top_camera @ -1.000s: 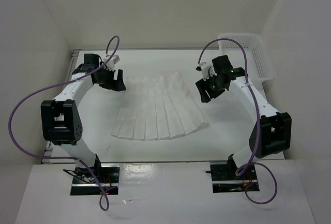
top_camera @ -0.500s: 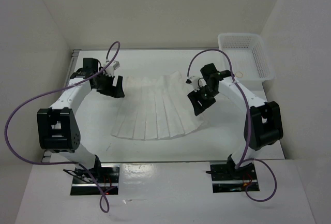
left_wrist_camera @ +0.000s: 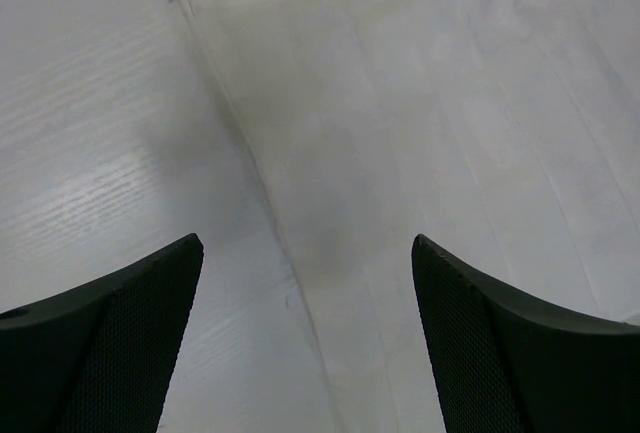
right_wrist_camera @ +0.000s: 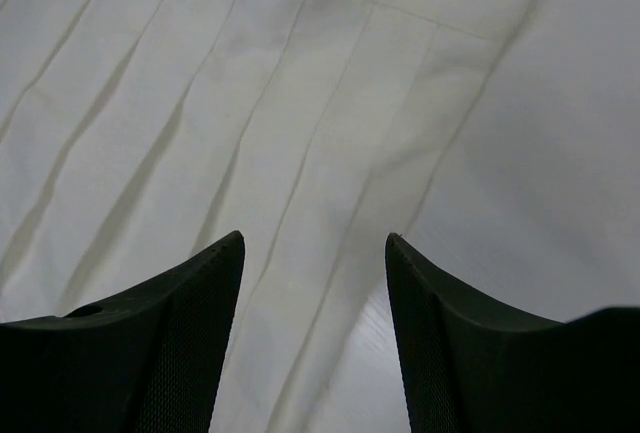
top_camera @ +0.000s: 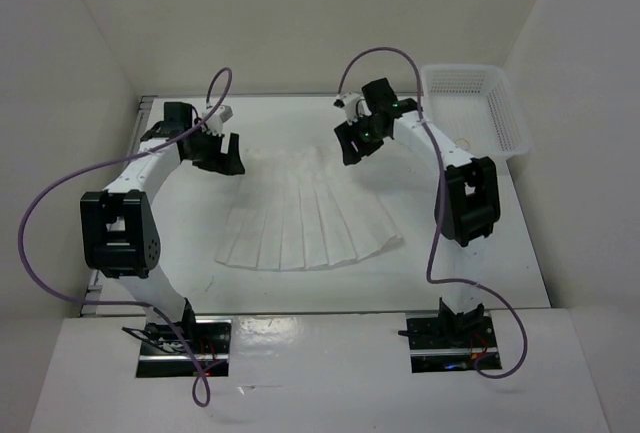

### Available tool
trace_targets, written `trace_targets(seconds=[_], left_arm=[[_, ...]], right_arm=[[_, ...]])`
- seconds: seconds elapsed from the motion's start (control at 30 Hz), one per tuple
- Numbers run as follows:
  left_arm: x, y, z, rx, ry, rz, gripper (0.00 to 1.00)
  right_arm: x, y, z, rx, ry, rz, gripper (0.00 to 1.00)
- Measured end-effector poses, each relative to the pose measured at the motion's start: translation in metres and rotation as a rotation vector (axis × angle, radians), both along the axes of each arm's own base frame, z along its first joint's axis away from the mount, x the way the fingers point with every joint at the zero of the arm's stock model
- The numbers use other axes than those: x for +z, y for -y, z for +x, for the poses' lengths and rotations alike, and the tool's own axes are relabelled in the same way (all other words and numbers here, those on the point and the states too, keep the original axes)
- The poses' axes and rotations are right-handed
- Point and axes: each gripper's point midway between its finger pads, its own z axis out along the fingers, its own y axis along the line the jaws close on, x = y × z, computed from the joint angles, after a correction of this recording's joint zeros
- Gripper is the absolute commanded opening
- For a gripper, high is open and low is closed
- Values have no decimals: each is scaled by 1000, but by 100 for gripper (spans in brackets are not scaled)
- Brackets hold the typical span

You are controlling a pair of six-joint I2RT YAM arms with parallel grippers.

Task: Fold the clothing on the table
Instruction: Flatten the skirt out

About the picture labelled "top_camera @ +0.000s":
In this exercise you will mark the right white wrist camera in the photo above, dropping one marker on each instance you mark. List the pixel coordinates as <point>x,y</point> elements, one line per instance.
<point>353,106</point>

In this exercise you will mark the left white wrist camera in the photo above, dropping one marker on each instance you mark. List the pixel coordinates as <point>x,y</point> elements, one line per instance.
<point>214,119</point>

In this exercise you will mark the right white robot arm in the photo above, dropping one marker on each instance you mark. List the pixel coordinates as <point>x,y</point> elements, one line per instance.
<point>467,205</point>

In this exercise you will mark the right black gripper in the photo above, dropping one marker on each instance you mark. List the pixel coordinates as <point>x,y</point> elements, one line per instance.
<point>345,134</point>

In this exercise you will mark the white plastic mesh basket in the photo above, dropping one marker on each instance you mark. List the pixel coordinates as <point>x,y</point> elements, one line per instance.
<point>476,102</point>

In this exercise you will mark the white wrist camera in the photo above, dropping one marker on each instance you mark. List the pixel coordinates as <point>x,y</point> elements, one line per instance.
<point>353,106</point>
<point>214,119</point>

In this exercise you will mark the white pleated skirt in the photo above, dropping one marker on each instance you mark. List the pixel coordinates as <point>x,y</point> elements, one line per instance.
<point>297,210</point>

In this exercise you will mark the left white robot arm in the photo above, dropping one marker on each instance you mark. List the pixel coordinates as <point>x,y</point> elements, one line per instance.
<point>120,236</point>

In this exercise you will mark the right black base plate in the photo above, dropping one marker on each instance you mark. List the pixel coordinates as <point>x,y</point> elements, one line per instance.
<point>430,351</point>

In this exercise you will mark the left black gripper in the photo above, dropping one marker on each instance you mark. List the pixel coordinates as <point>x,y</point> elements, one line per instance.
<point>221,163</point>

